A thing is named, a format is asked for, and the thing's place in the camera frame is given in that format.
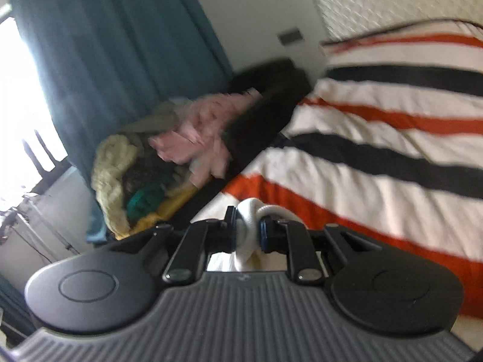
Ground dark olive garment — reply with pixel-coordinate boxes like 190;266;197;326
121;100;197;136

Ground window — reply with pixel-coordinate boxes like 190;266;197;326
0;4;73;214

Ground pink garment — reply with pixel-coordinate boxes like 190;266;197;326
148;87;262;187

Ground striped blanket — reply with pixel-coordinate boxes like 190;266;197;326
190;18;483;319

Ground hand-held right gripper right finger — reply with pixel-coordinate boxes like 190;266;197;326
257;216;382;286

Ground blue curtain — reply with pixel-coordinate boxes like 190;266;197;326
0;275;35;338
7;0;235;183

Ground white padded headboard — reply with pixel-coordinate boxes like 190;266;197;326
310;0;483;43

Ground cream ribbed knit garment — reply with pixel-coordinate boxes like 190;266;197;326
206;197;304;273

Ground grey wall switch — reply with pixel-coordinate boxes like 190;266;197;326
277;27;305;46

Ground black sofa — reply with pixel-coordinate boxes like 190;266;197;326
166;57;312;230

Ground yellow garment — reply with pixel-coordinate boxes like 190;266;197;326
130;190;199;236

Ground green garment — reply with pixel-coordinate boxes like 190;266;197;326
126;186;167;222

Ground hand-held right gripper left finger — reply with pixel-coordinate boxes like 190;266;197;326
109;205;239;286

